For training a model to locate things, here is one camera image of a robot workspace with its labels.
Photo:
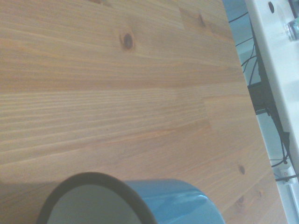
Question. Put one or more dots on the blue enamel mug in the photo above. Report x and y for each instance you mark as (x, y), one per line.
(182, 203)

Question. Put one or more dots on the white side table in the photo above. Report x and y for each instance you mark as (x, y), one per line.
(280, 70)

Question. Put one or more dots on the clear plastic knob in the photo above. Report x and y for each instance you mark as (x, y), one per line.
(293, 29)

